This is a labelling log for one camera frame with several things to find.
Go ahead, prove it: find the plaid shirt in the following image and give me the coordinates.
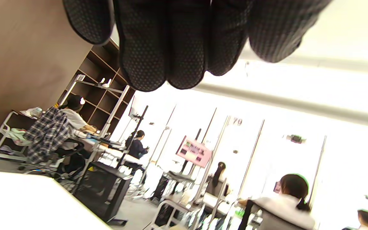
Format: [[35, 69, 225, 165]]
[[23, 107, 73, 165]]

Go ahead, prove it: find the black equipment cart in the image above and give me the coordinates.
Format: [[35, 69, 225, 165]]
[[73, 105, 149, 226]]

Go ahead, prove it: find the black office chair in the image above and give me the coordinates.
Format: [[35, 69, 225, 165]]
[[18, 137, 86, 180]]

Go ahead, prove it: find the person's left hand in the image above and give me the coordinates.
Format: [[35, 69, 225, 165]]
[[62, 0, 333, 92]]

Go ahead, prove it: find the brown wooden shelf unit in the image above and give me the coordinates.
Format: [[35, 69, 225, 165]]
[[57, 38, 136, 136]]

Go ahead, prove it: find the pink sign board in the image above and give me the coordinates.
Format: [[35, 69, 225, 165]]
[[176, 135, 213, 169]]

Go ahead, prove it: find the white rolling cart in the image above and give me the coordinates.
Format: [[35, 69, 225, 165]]
[[0, 110, 28, 162]]

